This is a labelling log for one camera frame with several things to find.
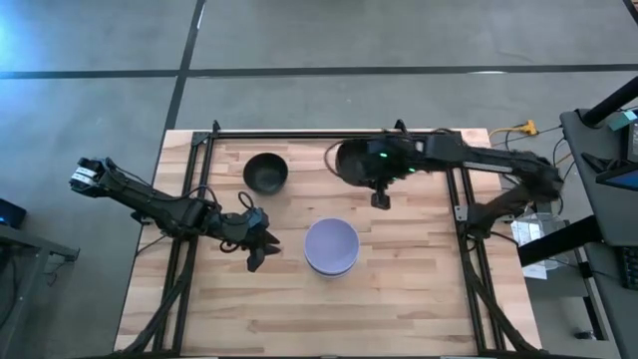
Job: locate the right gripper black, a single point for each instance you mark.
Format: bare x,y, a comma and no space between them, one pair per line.
399,154

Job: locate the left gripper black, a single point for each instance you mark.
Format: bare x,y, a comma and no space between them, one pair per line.
244,229

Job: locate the black bowl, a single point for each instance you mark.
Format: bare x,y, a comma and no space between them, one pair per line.
346,167
265,173

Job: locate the lavender bowl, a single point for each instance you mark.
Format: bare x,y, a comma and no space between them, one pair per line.
331,246

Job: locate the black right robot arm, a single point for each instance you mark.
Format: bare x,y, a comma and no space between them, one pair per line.
498,162

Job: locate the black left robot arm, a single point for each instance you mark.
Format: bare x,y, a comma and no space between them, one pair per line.
149,202

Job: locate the yellow power plug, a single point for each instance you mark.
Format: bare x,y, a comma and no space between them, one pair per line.
530,127

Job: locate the white paper sheet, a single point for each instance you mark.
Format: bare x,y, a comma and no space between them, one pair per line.
536,271

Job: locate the black beam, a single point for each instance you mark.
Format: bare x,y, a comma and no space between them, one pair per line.
558,239

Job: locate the grey metal side table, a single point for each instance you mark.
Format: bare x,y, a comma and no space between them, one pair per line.
30,259

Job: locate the grey desk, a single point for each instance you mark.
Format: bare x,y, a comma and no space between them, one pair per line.
608,219

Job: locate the black pole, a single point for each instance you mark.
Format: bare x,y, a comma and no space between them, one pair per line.
610,102

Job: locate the laptop with blue screen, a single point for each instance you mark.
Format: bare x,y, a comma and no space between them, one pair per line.
623,179

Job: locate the dark device with blue light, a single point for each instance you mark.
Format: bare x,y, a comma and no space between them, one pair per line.
10,214

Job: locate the teal box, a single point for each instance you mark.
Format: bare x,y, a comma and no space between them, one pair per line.
623,119

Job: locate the dark monitor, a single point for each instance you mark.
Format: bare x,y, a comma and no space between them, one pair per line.
633,142

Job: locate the black caster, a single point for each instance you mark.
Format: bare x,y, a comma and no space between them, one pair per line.
583,335

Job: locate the black keyboard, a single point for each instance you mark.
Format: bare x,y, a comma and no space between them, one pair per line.
630,266

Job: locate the black aluminium table frame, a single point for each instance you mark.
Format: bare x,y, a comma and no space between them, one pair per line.
274,135

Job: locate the grey desk leg rail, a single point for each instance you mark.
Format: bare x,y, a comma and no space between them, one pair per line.
590,299

